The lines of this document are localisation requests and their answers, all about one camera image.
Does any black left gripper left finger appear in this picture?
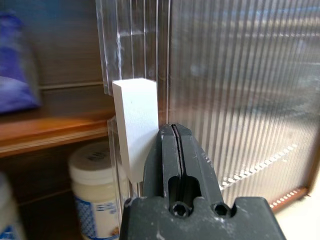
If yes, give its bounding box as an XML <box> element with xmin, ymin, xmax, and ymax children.
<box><xmin>141</xmin><ymin>123</ymin><xmax>182</xmax><ymax>201</ymax></box>

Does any purple tissue pack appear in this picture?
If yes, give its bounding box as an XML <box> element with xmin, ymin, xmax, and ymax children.
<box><xmin>0</xmin><ymin>9</ymin><xmax>43</xmax><ymax>115</ymax></box>

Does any white bottle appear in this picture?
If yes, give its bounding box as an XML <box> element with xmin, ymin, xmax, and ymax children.
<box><xmin>0</xmin><ymin>171</ymin><xmax>26</xmax><ymax>240</ymax></box>
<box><xmin>68</xmin><ymin>142</ymin><xmax>131</xmax><ymax>240</ymax></box>

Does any white door handle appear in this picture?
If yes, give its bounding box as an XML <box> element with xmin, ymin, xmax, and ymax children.
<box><xmin>111</xmin><ymin>77</ymin><xmax>159</xmax><ymax>183</ymax></box>

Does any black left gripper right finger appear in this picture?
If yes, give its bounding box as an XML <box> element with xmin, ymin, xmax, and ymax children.
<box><xmin>174</xmin><ymin>123</ymin><xmax>224</xmax><ymax>201</ymax></box>

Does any ribbed clear sliding door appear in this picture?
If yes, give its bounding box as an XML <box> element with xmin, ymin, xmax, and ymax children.
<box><xmin>95</xmin><ymin>0</ymin><xmax>320</xmax><ymax>213</ymax></box>
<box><xmin>169</xmin><ymin>0</ymin><xmax>320</xmax><ymax>210</ymax></box>

